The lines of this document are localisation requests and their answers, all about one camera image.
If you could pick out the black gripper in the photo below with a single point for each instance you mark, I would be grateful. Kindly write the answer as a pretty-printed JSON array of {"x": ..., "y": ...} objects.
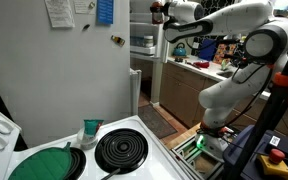
[{"x": 166, "y": 9}]

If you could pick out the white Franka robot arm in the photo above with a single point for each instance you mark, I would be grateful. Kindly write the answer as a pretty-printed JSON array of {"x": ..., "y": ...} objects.
[{"x": 237, "y": 90}]

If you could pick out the yellow black fridge magnet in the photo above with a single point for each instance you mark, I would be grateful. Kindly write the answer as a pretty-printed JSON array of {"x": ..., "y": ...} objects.
[{"x": 118, "y": 40}]

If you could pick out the small black fridge magnet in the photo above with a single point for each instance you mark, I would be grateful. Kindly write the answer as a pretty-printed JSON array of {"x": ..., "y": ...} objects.
[{"x": 86, "y": 27}]

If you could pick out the white fridge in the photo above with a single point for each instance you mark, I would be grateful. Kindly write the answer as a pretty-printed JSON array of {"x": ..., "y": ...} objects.
[{"x": 50, "y": 83}]

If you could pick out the white freezer door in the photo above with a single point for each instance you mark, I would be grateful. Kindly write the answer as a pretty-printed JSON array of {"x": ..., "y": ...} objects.
[{"x": 144, "y": 30}]

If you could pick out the glass jar with white lid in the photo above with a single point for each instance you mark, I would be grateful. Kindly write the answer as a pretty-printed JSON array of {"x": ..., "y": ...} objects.
[{"x": 148, "y": 41}]

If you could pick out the blue food container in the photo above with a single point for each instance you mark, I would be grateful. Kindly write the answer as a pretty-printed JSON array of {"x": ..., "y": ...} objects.
[{"x": 136, "y": 41}]

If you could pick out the blue kettle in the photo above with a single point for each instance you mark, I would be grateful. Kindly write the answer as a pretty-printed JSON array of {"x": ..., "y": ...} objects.
[{"x": 179, "y": 50}]

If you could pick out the blue card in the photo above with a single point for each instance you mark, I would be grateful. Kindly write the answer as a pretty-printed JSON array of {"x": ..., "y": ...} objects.
[{"x": 105, "y": 11}]

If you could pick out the small black tool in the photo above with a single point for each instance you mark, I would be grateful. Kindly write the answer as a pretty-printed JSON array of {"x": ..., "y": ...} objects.
[{"x": 179, "y": 60}]

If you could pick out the blue bag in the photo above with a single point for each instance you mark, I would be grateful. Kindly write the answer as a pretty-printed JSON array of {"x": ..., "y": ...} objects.
[{"x": 208, "y": 50}]

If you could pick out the red kitchen utensil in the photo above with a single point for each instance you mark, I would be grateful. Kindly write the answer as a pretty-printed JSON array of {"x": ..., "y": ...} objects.
[{"x": 201, "y": 64}]

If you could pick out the small white paper note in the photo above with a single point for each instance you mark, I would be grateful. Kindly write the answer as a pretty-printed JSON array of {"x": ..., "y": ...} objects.
[{"x": 81, "y": 6}]

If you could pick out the colourful potholder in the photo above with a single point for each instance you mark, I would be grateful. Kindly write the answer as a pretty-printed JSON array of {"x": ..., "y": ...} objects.
[{"x": 224, "y": 53}]

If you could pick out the white kitchen countertop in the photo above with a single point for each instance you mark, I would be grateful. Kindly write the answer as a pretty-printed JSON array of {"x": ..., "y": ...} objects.
[{"x": 214, "y": 71}]

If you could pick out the wooden kitchen cabinets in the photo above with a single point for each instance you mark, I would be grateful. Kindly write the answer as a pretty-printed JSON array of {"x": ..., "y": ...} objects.
[{"x": 180, "y": 96}]

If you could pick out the kitchen sink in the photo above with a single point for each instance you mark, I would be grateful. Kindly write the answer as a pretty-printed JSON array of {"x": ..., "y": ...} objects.
[{"x": 225, "y": 74}]

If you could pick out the large white paper note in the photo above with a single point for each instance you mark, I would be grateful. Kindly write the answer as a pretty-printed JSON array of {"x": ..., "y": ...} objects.
[{"x": 59, "y": 13}]

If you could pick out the dark brown floor rug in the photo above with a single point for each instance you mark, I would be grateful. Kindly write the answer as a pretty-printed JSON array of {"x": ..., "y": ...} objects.
[{"x": 157, "y": 121}]

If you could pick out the wooden base board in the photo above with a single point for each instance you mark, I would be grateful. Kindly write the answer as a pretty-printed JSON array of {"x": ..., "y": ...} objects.
[{"x": 180, "y": 137}]

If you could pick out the clear cup with teal packet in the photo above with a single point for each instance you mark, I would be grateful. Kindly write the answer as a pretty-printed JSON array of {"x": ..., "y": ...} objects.
[{"x": 89, "y": 133}]

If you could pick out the large black coil burner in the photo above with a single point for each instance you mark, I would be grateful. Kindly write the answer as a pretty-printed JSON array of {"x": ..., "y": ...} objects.
[{"x": 121, "y": 150}]

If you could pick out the black tripod with orange clamps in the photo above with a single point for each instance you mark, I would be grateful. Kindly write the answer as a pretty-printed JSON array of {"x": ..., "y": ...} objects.
[{"x": 267, "y": 116}]

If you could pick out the white electric stove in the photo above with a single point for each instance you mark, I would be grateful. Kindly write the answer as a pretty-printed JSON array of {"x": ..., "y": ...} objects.
[{"x": 164, "y": 166}]

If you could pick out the black coil stove burner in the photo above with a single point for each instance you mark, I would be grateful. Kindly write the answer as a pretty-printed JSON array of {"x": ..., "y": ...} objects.
[{"x": 79, "y": 161}]

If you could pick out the white QR code sticker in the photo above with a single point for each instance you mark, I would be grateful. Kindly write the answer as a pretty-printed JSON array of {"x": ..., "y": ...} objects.
[{"x": 274, "y": 140}]

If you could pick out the green leaf-shaped mat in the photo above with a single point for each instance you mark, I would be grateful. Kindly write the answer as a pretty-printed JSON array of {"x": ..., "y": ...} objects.
[{"x": 40, "y": 165}]

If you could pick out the yellow red emergency stop button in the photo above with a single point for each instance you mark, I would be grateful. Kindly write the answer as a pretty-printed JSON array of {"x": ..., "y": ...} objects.
[{"x": 274, "y": 165}]

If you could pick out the aluminium extrusion base frame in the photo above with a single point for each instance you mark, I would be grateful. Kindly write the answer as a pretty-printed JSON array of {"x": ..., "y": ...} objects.
[{"x": 187, "y": 156}]

